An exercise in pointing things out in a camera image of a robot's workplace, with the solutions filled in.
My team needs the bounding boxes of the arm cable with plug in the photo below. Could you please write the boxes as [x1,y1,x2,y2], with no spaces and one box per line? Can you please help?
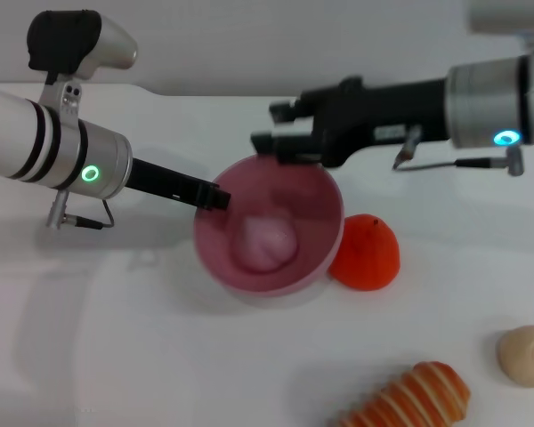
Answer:
[392,125,526,178]
[45,189,116,231]

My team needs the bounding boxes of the orange red toy fruit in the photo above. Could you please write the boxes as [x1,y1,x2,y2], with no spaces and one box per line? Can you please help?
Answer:
[328,213,401,292]

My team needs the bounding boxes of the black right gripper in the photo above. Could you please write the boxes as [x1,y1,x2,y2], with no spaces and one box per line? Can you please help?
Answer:
[249,76,451,170]

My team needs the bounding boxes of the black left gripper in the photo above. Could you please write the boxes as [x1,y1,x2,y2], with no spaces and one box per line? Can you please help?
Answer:
[125,157,232,212]

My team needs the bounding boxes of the pink toy peach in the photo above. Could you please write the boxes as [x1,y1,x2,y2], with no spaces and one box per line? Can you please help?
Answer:
[231,211,300,273]

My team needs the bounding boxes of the beige toy bun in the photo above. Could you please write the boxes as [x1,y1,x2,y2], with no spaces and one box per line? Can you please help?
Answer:
[497,325,534,388]

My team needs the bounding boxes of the left arm cable with plug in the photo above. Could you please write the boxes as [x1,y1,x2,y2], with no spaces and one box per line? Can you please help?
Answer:
[45,189,116,231]

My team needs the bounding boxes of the right arm cable with plug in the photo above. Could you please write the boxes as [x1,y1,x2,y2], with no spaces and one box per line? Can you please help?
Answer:
[392,125,526,178]

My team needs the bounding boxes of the orange striped toy bread loaf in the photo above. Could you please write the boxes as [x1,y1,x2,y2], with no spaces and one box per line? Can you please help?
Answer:
[333,360,472,427]

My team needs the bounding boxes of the pink plastic bowl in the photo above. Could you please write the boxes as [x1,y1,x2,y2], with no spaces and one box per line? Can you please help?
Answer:
[192,155,344,298]

